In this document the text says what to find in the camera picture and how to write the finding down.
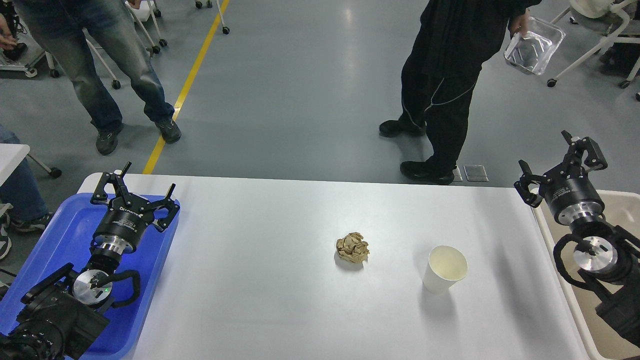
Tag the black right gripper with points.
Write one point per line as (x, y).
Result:
(566, 188)

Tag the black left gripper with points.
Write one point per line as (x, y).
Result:
(124, 223)

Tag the white paper cup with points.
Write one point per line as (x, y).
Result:
(446, 266)

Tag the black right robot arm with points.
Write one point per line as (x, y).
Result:
(595, 255)

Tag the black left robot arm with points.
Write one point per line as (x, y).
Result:
(84, 292)

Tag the beige plastic bin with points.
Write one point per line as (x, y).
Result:
(600, 341)

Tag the right metal floor plate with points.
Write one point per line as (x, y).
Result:
(476, 173)

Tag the metal floor plate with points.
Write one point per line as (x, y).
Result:
(476, 173)
(456, 172)

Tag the blue plastic tray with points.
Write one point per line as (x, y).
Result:
(67, 241)

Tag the left metal floor plate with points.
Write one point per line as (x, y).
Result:
(456, 172)

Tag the clear plastic container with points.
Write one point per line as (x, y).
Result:
(532, 53)

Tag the seated person in jeans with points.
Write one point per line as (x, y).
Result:
(29, 211)

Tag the white side table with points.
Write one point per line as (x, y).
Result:
(11, 155)

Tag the white chair at right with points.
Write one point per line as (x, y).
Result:
(614, 21)

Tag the white chair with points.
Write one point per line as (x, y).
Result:
(614, 21)
(148, 12)

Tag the person in black clothes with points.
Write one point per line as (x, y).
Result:
(456, 37)

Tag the white chair at left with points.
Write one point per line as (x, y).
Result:
(148, 12)

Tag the crumpled brown paper ball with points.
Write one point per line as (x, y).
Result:
(352, 248)

